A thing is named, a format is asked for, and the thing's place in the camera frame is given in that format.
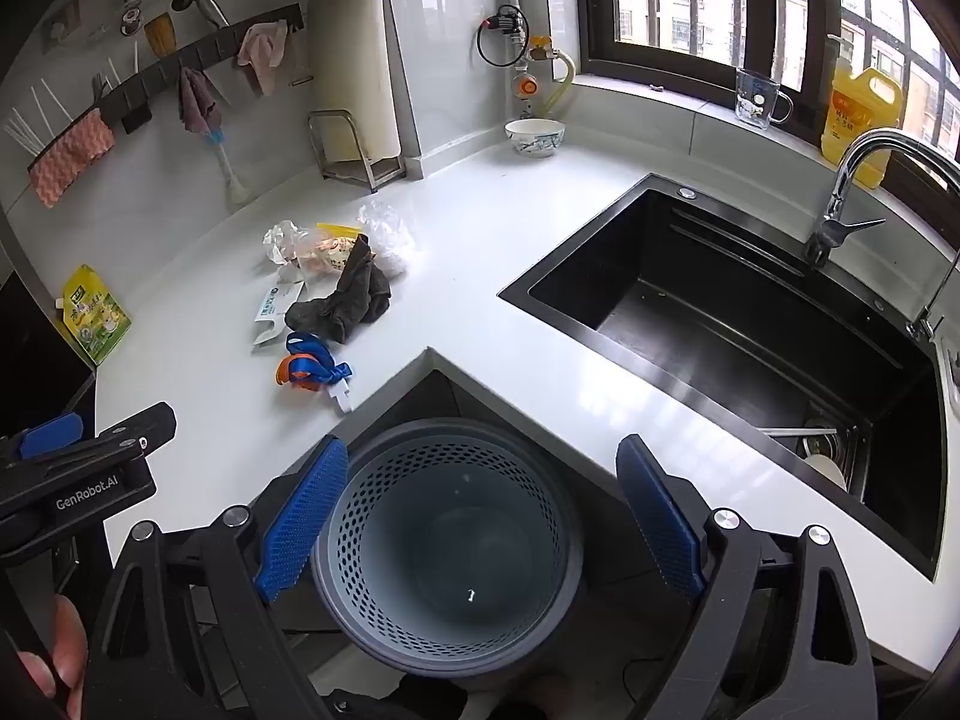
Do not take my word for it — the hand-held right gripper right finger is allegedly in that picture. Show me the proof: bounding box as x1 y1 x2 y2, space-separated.
615 433 878 720

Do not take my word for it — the small chrome tap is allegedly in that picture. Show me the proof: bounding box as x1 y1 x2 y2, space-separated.
904 247 960 342

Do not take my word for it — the pink hanging cloth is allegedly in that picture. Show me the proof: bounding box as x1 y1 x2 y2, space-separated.
238 21 290 97

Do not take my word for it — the pink waffle cloth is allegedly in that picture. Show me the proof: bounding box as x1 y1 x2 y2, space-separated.
30 111 117 209

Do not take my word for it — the steel sink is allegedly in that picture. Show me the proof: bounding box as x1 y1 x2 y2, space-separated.
499 174 947 582

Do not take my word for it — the yellow oil bottle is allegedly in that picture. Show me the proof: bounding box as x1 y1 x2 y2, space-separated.
820 36 903 190

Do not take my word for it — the red patterned snack wrapper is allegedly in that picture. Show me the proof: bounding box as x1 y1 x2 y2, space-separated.
289 229 361 290

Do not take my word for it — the person's left hand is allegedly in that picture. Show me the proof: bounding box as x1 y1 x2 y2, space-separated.
16 592 89 701

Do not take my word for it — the green yellow pouch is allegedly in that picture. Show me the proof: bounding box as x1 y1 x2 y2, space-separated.
56 264 133 367

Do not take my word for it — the brown yellow sponge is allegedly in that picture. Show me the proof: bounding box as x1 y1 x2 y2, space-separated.
144 13 178 59

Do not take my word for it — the black wall rail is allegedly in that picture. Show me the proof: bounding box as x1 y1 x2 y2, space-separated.
26 4 307 173

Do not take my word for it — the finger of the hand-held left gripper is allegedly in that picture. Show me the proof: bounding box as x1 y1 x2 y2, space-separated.
0 411 85 466
0 401 178 500

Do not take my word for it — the bundle of white sticks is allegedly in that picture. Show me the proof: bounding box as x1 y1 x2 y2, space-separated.
4 37 143 158

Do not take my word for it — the dark grey cloth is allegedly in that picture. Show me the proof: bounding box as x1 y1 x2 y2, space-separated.
283 235 393 346

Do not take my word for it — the glass mug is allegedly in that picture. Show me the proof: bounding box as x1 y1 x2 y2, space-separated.
735 67 794 128

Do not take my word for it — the grey perforated waste basket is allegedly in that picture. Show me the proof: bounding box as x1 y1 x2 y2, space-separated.
311 418 584 680

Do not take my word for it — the white patterned bowl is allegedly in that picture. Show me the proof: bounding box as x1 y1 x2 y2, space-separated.
504 118 566 158

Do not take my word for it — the blue white bottle brush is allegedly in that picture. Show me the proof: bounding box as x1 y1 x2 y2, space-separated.
204 106 250 205

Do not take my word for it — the clear plastic bag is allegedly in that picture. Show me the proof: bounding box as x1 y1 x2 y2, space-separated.
358 202 416 276

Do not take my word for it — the white paper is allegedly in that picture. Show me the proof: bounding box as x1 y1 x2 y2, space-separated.
262 220 308 267

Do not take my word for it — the dark window frame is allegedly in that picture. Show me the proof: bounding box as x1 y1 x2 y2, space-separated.
574 0 960 166

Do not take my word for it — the mauve hanging cloth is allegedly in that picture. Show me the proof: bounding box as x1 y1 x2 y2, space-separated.
178 67 222 134

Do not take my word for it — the blue and orange strap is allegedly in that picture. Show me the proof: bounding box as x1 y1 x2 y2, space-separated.
275 331 355 413

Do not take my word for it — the metal rack with cutting board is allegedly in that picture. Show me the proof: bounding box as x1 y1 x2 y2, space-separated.
309 0 410 166

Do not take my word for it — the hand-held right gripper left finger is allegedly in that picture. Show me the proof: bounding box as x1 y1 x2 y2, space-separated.
81 435 350 720

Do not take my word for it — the yellow gas hose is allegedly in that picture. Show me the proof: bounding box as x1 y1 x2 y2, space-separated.
534 36 577 117

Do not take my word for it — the white toothpaste box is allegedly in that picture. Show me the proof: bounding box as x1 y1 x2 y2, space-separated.
251 281 305 347

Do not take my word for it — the chrome faucet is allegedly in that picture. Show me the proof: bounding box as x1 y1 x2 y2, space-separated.
804 127 960 267

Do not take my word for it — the white dish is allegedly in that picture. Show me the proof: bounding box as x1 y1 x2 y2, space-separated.
806 450 848 492

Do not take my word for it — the red black gas valve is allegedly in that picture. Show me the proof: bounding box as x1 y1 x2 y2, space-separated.
476 6 530 68

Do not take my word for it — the black stove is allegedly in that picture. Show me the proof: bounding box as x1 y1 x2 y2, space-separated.
0 270 98 466

